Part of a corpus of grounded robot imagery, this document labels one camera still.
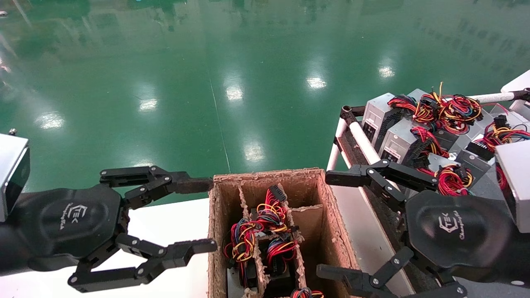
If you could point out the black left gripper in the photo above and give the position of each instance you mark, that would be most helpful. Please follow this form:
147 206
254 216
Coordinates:
74 223

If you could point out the black pipe joint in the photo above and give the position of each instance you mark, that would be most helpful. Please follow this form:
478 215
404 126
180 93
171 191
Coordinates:
522 94
348 112

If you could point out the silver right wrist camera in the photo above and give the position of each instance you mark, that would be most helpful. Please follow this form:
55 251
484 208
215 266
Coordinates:
515 182

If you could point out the dark grey conveyor belt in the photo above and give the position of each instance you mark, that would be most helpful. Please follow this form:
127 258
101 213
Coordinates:
484 193

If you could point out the short white rail pipe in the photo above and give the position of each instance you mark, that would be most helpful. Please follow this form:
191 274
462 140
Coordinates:
492 97

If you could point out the white pipe leg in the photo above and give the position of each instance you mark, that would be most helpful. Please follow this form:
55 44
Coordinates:
336 145

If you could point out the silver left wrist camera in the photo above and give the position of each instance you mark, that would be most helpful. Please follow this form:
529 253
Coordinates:
12 174

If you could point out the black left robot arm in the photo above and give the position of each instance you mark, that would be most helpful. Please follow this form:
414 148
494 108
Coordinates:
4 252

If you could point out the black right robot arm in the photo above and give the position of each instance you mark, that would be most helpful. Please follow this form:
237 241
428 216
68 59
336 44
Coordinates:
525 256

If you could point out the white pipe rail frame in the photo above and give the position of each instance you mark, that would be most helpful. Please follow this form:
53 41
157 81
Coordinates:
385 223

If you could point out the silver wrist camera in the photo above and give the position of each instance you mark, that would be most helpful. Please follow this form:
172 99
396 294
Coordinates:
515 182
12 174

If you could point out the brown cardboard divider box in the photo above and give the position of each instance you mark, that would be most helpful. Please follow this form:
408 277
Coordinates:
327 223

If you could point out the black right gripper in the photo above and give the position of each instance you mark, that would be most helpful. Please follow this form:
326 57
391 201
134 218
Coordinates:
455 231

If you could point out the white panel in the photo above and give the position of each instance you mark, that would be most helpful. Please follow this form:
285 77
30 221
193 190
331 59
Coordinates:
519 82

